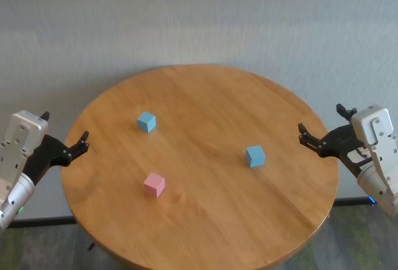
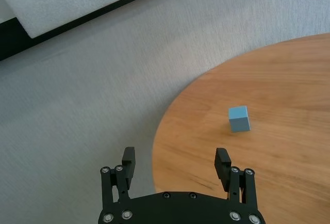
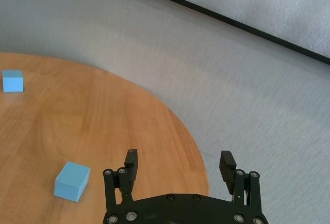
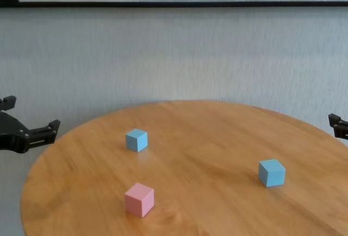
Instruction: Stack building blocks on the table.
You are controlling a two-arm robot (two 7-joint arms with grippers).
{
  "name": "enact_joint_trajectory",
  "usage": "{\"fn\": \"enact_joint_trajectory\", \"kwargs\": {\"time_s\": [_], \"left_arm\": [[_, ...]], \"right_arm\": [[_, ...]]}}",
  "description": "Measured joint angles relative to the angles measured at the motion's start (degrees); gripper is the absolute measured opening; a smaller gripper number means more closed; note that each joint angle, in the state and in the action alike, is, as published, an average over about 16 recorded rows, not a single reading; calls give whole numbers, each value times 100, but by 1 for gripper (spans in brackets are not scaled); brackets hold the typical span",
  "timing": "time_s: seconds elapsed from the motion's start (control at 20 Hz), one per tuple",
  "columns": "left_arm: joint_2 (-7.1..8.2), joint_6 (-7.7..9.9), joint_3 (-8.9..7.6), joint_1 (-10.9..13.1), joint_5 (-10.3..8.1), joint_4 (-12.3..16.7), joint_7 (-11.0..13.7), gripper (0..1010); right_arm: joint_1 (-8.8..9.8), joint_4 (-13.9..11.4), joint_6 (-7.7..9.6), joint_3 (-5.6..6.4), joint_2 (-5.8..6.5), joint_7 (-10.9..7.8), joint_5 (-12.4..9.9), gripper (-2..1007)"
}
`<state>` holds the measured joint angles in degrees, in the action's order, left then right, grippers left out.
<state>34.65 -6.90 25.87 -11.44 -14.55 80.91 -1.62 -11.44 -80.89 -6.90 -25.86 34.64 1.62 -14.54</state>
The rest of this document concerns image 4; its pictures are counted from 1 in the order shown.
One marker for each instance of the pink building block cube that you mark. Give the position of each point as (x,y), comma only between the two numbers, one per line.
(139,200)

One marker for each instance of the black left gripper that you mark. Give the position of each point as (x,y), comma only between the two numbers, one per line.
(12,135)

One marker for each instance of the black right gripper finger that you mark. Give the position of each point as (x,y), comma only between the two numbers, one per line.
(340,127)

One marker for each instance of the blue building block cube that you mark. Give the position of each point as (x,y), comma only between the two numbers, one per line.
(272,173)
(136,141)

